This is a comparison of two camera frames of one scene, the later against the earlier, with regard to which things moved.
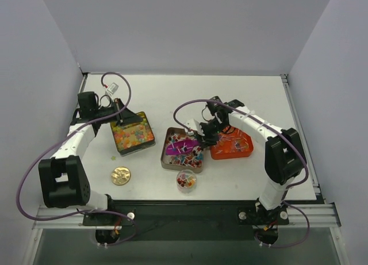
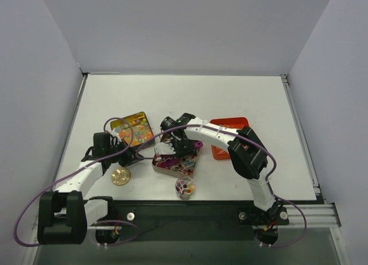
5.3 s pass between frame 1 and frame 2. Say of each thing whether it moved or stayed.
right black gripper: moved
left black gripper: moved
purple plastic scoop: moved
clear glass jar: moved
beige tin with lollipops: moved
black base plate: stayed
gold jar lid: stayed
